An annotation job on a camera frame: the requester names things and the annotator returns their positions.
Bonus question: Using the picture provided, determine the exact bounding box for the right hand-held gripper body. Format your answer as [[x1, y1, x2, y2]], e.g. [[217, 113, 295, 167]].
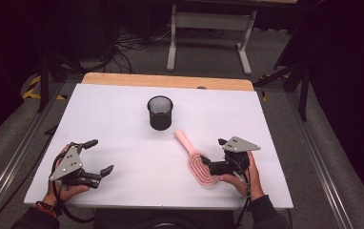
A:
[[209, 135, 261, 177]]

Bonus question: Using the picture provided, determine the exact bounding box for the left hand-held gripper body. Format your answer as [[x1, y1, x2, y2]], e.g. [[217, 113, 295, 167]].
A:
[[49, 142, 103, 189]]

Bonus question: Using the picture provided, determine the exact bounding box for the black mesh pen holder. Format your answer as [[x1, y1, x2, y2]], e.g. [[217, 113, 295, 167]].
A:
[[147, 94, 174, 132]]

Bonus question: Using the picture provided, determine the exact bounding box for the person's left hand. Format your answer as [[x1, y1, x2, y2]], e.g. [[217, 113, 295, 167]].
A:
[[41, 144, 91, 209]]

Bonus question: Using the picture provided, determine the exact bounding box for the person's right hand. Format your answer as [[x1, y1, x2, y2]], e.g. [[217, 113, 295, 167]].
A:
[[218, 152, 266, 202]]

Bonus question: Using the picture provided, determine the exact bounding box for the white table sheet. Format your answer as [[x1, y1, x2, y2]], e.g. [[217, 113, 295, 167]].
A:
[[23, 83, 294, 210]]

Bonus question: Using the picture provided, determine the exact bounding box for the person's lap in dark clothing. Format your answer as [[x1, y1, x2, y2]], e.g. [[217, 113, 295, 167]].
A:
[[92, 208, 235, 229]]

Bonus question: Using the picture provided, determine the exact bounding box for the black metal stand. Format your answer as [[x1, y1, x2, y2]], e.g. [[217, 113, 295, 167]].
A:
[[36, 52, 88, 114], [253, 60, 312, 122]]

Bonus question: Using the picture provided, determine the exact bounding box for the yellow and black floor tape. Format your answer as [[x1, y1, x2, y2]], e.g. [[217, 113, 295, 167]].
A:
[[22, 74, 68, 101]]

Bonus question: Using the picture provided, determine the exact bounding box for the left hand-held gripper cable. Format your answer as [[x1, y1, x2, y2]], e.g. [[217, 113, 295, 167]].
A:
[[51, 152, 96, 224]]

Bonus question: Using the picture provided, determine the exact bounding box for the hand-held gripper cable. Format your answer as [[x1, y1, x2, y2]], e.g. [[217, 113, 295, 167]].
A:
[[233, 171, 253, 229], [51, 152, 96, 224]]

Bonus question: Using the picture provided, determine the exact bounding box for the red and black bracelet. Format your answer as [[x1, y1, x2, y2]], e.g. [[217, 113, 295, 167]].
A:
[[34, 200, 58, 219]]

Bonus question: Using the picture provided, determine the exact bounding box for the aluminium rail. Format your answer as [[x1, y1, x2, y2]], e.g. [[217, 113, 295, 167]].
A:
[[285, 91, 355, 229], [0, 81, 65, 225]]

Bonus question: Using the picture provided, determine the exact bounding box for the right hand-held gripper cable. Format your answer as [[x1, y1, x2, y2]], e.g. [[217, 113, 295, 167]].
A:
[[233, 171, 253, 229]]

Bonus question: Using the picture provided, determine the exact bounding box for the bundle of black floor cables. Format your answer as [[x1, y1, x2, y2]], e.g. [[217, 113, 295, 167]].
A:
[[102, 27, 173, 74]]

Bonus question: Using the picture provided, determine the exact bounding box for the white metal desk frame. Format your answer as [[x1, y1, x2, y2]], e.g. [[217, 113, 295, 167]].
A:
[[166, 0, 298, 76]]

